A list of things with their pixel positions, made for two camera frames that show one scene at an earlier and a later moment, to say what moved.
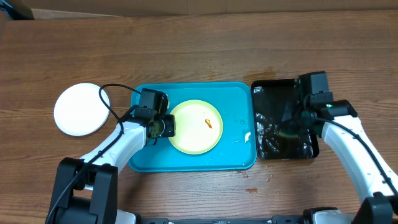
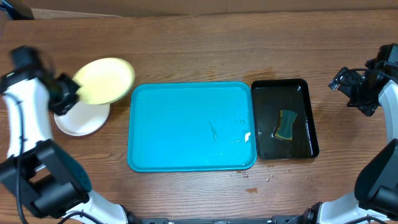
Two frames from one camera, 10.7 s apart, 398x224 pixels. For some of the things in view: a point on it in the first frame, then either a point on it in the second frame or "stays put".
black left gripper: (171, 129) -> (64, 79)
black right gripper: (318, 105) -> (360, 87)
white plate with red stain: (80, 109) stays put
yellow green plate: (198, 127) -> (104, 80)
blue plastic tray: (236, 151) stays put
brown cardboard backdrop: (43, 9) stays put
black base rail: (276, 219) stays put
